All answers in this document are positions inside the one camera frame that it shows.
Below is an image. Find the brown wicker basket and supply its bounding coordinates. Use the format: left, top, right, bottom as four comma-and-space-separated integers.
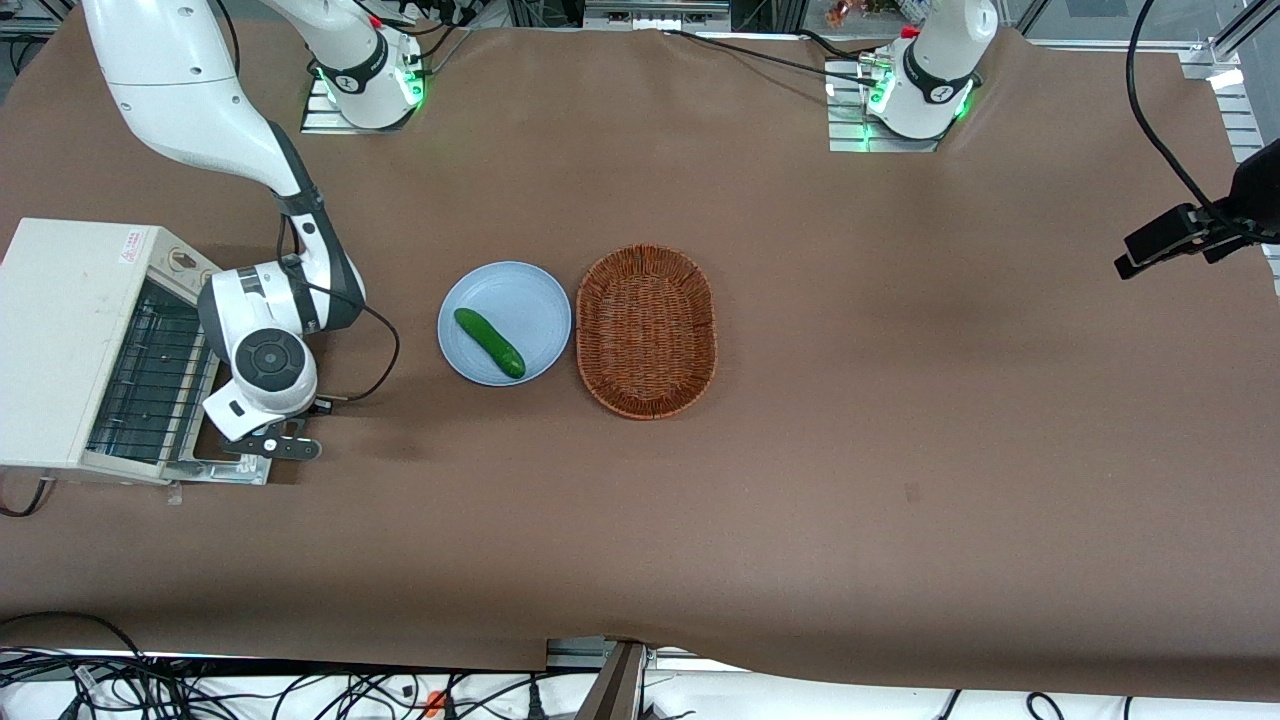
576, 244, 719, 421

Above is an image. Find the black arm base cable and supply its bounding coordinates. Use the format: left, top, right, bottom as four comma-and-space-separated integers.
660, 28, 901, 89

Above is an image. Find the oven door with silver handle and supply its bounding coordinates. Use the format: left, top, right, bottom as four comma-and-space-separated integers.
165, 385, 276, 488

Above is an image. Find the aluminium frame rail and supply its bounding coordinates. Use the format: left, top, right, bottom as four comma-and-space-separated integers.
1180, 0, 1280, 296

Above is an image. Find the metal oven rack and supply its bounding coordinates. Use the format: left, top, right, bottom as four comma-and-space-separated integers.
88, 290, 219, 466

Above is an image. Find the aluminium frame post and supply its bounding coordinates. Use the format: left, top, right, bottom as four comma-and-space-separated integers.
575, 640, 653, 720

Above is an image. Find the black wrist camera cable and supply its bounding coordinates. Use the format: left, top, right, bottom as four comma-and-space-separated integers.
276, 212, 402, 414

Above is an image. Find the white toaster oven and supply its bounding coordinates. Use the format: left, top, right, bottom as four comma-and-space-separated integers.
0, 218, 223, 486

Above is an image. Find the black oven power cable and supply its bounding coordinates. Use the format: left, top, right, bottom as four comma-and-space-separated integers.
0, 474, 57, 519

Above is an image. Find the black camera on stand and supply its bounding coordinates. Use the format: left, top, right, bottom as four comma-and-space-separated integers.
1114, 140, 1280, 281

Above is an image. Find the green cucumber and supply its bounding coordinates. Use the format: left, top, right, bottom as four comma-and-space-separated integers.
454, 307, 527, 380

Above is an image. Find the light blue plate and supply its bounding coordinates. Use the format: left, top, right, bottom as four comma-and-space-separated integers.
437, 261, 573, 387

